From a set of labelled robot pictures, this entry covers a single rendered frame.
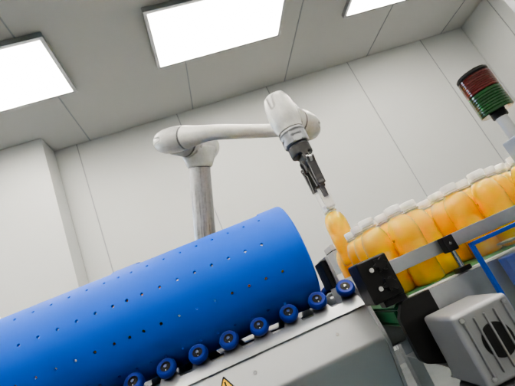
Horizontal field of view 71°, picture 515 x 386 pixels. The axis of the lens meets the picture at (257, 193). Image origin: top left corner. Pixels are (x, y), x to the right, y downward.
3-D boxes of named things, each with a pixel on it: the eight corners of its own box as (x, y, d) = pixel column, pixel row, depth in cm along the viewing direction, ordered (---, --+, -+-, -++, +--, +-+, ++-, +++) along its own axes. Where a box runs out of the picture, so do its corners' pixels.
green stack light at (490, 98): (475, 125, 76) (462, 106, 77) (500, 115, 77) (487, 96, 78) (494, 109, 70) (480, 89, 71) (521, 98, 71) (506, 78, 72)
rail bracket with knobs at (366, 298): (365, 312, 80) (344, 269, 83) (393, 299, 81) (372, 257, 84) (381, 312, 71) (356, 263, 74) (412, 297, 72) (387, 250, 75)
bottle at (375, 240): (420, 286, 86) (382, 217, 92) (414, 292, 80) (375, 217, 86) (393, 296, 90) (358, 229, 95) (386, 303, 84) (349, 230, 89)
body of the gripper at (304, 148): (287, 155, 124) (297, 178, 121) (289, 144, 116) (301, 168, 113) (306, 148, 125) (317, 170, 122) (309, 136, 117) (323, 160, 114)
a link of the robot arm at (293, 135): (280, 129, 117) (287, 145, 115) (305, 120, 118) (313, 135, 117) (277, 142, 126) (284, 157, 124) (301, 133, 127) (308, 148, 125)
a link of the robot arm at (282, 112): (296, 119, 115) (313, 126, 126) (277, 81, 120) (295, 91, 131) (270, 138, 120) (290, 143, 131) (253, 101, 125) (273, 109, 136)
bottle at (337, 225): (371, 256, 107) (343, 201, 112) (353, 264, 104) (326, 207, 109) (358, 263, 113) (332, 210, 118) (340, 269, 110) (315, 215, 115)
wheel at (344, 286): (332, 287, 89) (332, 282, 88) (349, 280, 89) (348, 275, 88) (342, 301, 85) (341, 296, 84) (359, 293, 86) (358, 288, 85)
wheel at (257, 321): (248, 325, 86) (246, 320, 84) (265, 317, 86) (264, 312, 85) (254, 341, 82) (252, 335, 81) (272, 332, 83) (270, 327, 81)
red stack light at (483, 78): (462, 106, 77) (452, 91, 78) (487, 96, 78) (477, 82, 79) (480, 88, 71) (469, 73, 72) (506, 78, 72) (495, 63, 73)
